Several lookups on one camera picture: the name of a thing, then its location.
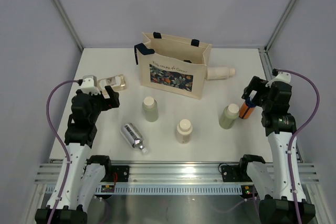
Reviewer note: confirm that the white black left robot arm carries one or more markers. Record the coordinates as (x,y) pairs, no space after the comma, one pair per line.
(80,173)

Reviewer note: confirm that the right aluminium frame post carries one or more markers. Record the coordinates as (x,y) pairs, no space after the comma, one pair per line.
(284,16)

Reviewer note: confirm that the white lotion bottle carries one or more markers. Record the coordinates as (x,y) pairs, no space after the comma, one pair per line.
(216,73)

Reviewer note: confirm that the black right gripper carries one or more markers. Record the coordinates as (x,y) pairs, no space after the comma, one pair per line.
(257,84)

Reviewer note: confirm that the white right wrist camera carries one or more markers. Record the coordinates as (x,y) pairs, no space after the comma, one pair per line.
(279,76)

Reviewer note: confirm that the aluminium mounting rail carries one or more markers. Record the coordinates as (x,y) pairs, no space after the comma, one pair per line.
(168,173)

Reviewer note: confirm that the clear square perfume bottle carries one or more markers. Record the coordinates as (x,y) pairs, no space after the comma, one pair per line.
(117,83)

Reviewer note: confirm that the aluminium frame post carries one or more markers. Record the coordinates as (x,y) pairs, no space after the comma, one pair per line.
(68,24)
(284,16)

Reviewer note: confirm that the floral canvas tote bag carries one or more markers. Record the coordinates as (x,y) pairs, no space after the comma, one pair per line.
(172,64)

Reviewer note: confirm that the orange navy spray bottle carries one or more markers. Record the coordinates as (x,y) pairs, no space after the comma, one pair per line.
(247,107)

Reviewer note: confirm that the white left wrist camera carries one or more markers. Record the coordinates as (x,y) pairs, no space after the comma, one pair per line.
(88,85)

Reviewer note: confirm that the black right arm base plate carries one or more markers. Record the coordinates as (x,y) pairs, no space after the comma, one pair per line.
(230,173)

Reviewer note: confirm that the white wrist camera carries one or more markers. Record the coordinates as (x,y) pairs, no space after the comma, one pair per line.
(88,85)
(279,76)

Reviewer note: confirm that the cream bottle white cap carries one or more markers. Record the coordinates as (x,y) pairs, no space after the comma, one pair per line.
(183,131)

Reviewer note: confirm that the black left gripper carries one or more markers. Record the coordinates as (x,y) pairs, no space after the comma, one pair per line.
(107,102)

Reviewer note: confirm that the white slotted cable duct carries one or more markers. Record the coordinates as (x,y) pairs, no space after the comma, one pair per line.
(168,190)

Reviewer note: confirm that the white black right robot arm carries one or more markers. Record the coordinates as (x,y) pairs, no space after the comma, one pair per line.
(282,199)

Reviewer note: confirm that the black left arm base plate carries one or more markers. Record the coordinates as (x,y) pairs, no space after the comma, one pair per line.
(120,173)

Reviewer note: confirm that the silver metallic bottle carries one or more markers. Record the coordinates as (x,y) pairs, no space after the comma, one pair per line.
(133,136)

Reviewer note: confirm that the green bottle white cap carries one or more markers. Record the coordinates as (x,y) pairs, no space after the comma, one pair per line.
(229,116)
(150,110)

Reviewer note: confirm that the left aluminium frame post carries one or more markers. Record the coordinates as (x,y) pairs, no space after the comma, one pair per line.
(68,24)

